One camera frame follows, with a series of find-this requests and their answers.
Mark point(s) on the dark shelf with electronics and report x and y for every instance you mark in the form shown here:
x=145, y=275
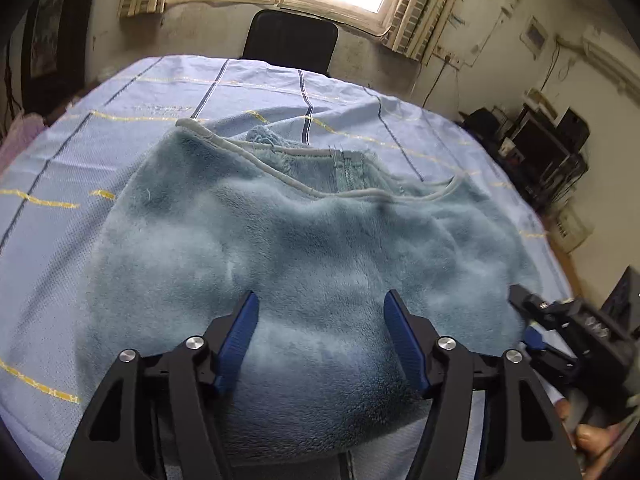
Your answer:
x=545, y=180

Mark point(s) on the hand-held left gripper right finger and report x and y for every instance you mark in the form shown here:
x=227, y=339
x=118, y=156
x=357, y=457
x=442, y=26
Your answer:
x=405, y=340

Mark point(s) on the white wall socket strip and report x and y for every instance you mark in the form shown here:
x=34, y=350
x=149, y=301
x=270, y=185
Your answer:
x=447, y=56

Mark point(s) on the white electrical wall box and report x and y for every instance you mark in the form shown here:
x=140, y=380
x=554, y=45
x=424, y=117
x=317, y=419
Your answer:
x=535, y=36

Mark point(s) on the white air conditioner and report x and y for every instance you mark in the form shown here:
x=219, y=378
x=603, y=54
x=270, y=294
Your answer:
x=612, y=57

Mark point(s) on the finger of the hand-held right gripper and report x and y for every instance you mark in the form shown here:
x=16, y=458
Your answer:
x=536, y=338
x=532, y=305

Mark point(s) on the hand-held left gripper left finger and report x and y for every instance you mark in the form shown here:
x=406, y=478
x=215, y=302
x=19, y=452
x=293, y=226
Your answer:
x=237, y=340

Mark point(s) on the black speaker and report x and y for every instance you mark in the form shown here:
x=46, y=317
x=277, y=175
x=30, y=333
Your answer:
x=572, y=130

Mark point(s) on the blue-grey fleece jacket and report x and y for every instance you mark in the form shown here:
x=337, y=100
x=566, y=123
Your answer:
x=300, y=260

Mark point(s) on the black office chair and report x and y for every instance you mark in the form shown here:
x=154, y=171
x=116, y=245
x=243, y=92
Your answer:
x=290, y=42

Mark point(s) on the dark framed scroll painting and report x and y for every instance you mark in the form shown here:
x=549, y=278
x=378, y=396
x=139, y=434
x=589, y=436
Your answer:
x=50, y=30

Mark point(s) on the blue striped bed sheet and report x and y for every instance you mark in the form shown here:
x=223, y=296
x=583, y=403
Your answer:
x=150, y=90

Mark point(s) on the purple cloth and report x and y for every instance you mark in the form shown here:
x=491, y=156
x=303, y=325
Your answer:
x=17, y=137

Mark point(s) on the black computer monitor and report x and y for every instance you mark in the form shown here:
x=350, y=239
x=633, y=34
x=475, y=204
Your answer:
x=537, y=142

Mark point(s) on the person's right hand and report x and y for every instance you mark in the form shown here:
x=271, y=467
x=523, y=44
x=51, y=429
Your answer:
x=595, y=440

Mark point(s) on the white paper cup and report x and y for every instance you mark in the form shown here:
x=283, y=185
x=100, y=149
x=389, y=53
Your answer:
x=506, y=147

